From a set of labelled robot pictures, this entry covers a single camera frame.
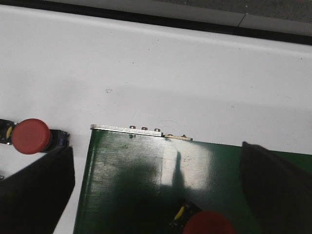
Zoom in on red mushroom push button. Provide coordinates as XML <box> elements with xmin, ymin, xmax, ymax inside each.
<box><xmin>0</xmin><ymin>118</ymin><xmax>70</xmax><ymax>155</ymax></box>
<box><xmin>169</xmin><ymin>199</ymin><xmax>236</xmax><ymax>234</ymax></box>

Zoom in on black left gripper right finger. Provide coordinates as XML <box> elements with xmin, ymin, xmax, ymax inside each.
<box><xmin>239</xmin><ymin>142</ymin><xmax>312</xmax><ymax>234</ymax></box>

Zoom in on metal conveyor end bracket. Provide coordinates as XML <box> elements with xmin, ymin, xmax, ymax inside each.
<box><xmin>90</xmin><ymin>124</ymin><xmax>193</xmax><ymax>141</ymax></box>

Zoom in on green conveyor belt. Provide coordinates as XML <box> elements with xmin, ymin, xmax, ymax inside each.
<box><xmin>74</xmin><ymin>130</ymin><xmax>312</xmax><ymax>234</ymax></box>

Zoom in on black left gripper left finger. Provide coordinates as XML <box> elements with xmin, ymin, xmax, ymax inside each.
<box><xmin>0</xmin><ymin>147</ymin><xmax>75</xmax><ymax>234</ymax></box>

